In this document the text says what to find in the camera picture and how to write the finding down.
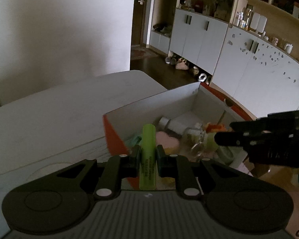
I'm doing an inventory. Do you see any pink fluffy slipper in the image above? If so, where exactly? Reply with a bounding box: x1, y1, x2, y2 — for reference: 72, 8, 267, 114
176, 58, 190, 70

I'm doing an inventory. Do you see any glass jar with green lid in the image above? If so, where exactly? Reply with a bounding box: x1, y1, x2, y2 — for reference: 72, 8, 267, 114
182, 127, 219, 163

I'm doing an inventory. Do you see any green tube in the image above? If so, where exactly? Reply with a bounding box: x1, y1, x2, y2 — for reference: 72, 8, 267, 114
138, 124, 157, 190

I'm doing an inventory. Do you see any pale green round container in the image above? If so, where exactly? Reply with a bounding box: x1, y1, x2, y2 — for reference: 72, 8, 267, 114
217, 146, 247, 166

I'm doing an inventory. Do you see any dark wooden door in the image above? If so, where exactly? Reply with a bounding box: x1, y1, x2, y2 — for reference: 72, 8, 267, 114
131, 0, 152, 49

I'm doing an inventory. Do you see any white cylindrical can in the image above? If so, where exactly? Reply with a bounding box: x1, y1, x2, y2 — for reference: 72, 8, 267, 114
158, 116, 172, 130

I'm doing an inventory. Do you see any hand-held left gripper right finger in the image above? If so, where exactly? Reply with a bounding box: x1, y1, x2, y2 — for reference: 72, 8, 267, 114
156, 144, 255, 200

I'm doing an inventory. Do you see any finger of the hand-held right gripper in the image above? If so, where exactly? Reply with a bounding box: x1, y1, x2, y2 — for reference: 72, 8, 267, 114
229, 118, 294, 135
214, 131, 292, 148

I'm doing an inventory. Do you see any white wall cabinet unit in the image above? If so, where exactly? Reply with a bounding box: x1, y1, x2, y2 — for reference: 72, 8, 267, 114
148, 0, 299, 120

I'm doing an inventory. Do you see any pink heart-shaped object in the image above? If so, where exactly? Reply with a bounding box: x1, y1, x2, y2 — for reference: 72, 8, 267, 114
155, 131, 181, 150

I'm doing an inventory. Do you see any red cardboard box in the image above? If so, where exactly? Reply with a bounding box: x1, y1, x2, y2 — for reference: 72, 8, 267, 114
102, 82, 260, 188

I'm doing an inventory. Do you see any white rectangular box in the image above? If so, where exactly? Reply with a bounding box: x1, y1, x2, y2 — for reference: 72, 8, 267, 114
168, 112, 203, 132

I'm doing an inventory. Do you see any dark shoe pair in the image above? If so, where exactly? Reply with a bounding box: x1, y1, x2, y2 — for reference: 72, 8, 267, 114
152, 24, 172, 37

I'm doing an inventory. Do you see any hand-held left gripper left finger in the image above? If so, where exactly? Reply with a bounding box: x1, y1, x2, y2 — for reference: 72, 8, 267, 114
57, 147, 141, 200

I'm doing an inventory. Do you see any brown doormat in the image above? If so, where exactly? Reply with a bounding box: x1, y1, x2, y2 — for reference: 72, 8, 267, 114
131, 47, 155, 60

